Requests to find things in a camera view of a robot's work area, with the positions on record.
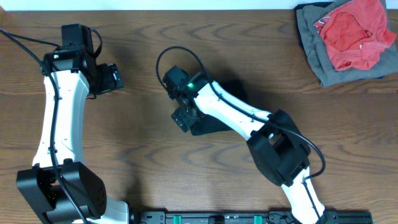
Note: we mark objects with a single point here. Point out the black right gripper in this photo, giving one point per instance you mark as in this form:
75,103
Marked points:
182,119

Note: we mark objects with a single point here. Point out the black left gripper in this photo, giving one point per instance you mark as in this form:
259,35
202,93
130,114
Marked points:
113,76

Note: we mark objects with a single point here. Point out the black t-shirt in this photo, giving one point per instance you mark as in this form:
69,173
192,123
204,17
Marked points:
208,124

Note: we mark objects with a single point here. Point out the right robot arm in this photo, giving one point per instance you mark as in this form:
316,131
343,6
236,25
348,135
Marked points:
277,147

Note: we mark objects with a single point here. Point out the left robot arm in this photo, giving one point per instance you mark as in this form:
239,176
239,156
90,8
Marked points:
59,187

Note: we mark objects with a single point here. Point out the folded grey garment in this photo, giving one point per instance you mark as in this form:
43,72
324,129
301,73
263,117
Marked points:
319,61

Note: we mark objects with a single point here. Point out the crumpled red shirt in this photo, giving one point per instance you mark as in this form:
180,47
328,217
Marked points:
355,34

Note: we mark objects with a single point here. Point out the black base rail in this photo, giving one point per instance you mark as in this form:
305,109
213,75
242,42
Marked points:
280,217

